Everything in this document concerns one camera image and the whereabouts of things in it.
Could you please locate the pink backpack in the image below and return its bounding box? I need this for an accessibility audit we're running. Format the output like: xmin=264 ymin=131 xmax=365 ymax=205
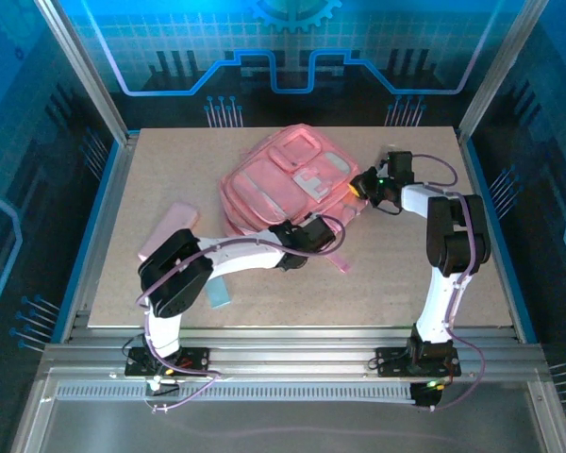
xmin=218 ymin=123 xmax=372 ymax=274

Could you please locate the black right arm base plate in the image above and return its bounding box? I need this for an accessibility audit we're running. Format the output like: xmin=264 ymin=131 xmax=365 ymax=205
xmin=375 ymin=346 xmax=461 ymax=378

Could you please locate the grey metal tray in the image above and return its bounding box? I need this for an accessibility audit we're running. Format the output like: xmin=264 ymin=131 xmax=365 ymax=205
xmin=8 ymin=367 xmax=566 ymax=453

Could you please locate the slotted grey cable duct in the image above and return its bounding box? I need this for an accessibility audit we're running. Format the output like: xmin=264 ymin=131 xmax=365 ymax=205
xmin=55 ymin=384 xmax=419 ymax=403

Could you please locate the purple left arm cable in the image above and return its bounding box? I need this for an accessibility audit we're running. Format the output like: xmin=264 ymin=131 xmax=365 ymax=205
xmin=136 ymin=214 xmax=346 ymax=415

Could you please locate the small black right control board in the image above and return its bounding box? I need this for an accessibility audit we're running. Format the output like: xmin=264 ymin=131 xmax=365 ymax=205
xmin=410 ymin=380 xmax=447 ymax=408

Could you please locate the aluminium frame post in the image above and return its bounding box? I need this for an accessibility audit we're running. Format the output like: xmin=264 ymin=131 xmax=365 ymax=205
xmin=456 ymin=0 xmax=551 ymax=143
xmin=33 ymin=0 xmax=142 ymax=145

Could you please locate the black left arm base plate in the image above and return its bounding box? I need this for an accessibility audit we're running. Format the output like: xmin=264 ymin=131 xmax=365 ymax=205
xmin=125 ymin=346 xmax=211 ymax=378

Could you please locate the aluminium cross rail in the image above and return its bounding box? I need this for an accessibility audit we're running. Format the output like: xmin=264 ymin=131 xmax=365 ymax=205
xmin=42 ymin=327 xmax=548 ymax=378

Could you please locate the aluminium right side rail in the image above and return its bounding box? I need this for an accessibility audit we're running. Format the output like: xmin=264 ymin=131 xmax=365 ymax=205
xmin=455 ymin=129 xmax=539 ymax=344

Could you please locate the aluminium left frame post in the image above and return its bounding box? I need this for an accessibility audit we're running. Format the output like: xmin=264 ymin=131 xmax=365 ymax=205
xmin=33 ymin=0 xmax=142 ymax=145

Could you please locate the pink pencil case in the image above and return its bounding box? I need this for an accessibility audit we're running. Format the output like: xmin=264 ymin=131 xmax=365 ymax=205
xmin=138 ymin=201 xmax=200 ymax=261

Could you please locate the aluminium left side rail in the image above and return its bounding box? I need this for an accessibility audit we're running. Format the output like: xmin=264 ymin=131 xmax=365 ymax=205
xmin=60 ymin=134 xmax=142 ymax=344

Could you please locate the aluminium right frame post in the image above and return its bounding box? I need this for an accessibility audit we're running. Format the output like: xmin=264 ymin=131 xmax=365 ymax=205
xmin=456 ymin=0 xmax=551 ymax=143

